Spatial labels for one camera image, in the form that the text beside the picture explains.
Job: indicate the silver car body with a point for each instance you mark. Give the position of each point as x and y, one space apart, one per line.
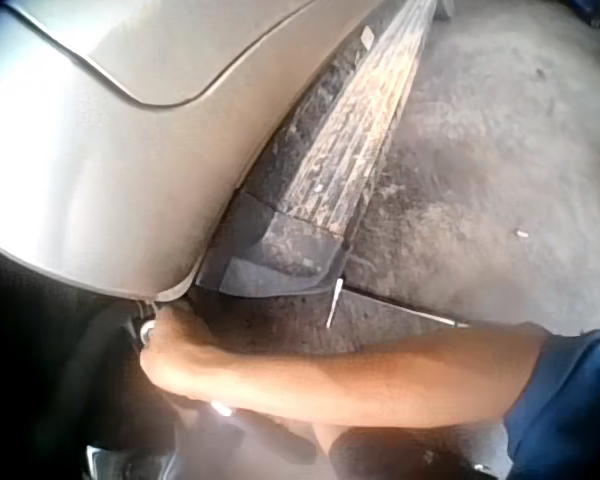
105 165

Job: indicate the small white scrap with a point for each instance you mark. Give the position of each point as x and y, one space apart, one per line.
522 233

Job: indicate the person's right fingers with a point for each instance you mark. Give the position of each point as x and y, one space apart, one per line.
166 324

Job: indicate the silver metal bolt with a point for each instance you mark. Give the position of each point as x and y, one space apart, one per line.
147 328

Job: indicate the thin metal rod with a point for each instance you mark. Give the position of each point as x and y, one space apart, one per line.
432 317

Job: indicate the thin white stick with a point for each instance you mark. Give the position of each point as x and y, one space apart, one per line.
334 305

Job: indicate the black mud flap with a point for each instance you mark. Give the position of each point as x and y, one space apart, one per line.
280 250

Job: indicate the person's right hand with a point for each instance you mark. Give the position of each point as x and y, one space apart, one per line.
180 360

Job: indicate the dirty black car side step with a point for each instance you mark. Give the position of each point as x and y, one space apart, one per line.
350 120

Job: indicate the black car tyre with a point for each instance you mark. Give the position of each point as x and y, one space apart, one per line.
55 380

